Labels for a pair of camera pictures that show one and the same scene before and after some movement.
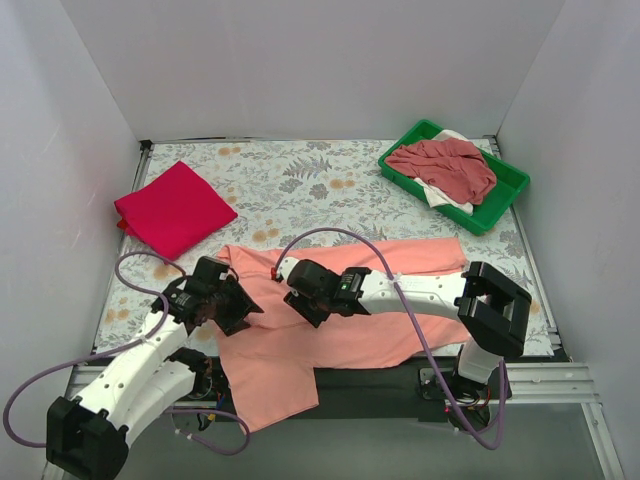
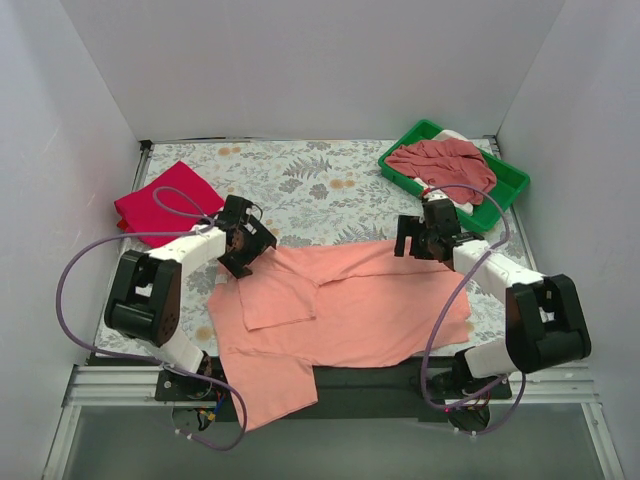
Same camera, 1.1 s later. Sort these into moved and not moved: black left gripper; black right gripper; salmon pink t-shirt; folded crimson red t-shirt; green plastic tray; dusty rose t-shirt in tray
Moved: black left gripper; black right gripper
Not moved: salmon pink t-shirt; green plastic tray; dusty rose t-shirt in tray; folded crimson red t-shirt
